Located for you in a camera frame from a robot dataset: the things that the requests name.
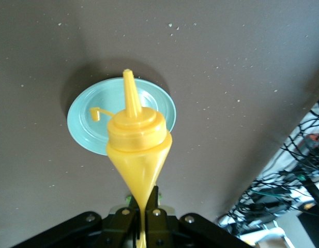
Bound green floor cable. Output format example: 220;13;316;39
249;190;288;200

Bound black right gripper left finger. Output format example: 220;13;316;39
9;198;146;248

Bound tangled black floor cables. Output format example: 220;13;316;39
217;94;319;248

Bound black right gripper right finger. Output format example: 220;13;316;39
146;185;247;248

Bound yellow mustard squeeze bottle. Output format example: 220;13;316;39
89;68;173;248

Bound mint green plate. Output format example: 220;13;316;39
67;77;177;156

